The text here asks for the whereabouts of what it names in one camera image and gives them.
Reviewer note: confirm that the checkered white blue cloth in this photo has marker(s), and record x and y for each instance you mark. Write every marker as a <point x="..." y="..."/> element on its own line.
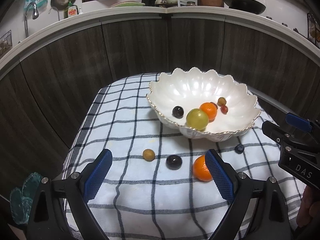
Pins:
<point x="142" y="199"/>

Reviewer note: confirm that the white kitchen countertop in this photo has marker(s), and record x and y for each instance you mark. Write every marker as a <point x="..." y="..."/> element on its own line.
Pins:
<point x="84" y="21"/>

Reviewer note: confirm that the small orange mandarin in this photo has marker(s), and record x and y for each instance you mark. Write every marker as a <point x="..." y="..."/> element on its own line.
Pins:
<point x="210" y="109"/>

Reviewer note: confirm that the dark purple grape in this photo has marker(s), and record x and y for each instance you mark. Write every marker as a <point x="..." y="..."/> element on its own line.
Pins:
<point x="178" y="112"/>
<point x="174" y="162"/>

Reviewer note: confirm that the green plate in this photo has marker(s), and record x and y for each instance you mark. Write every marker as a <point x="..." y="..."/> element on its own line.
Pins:
<point x="128" y="4"/>

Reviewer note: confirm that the large orange mandarin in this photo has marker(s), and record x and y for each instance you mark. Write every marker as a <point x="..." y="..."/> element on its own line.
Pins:
<point x="200" y="170"/>

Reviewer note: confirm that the red cherry tomato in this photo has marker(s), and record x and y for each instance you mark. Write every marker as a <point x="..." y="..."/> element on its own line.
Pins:
<point x="224" y="109"/>

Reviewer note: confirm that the white scalloped ceramic bowl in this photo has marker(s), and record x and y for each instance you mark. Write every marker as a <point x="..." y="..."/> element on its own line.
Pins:
<point x="189" y="89"/>

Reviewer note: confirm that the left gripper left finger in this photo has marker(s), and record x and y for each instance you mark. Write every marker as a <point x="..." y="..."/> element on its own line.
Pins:
<point x="47" y="219"/>

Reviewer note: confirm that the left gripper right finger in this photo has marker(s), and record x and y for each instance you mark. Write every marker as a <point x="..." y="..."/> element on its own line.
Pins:
<point x="269" y="220"/>

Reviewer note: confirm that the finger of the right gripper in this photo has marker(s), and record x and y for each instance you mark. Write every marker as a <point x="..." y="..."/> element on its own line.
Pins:
<point x="298" y="122"/>
<point x="274" y="132"/>

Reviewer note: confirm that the person's right hand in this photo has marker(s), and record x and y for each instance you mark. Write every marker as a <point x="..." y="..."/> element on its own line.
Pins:
<point x="309" y="207"/>

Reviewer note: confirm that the blueberry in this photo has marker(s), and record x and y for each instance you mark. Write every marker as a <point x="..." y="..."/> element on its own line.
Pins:
<point x="239" y="148"/>

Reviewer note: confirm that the black wok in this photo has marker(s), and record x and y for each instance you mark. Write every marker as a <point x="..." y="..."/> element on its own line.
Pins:
<point x="251" y="6"/>

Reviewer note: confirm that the green dish soap bottle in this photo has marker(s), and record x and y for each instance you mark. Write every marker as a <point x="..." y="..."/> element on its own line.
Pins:
<point x="70" y="10"/>

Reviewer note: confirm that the wire spice rack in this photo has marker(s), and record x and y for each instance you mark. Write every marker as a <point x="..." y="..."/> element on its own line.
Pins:
<point x="313" y="30"/>

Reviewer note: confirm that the small brown longan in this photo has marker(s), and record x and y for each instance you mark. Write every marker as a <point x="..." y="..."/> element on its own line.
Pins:
<point x="148" y="155"/>

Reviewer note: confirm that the green yellow apple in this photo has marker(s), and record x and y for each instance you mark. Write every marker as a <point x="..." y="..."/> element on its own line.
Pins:
<point x="197" y="119"/>

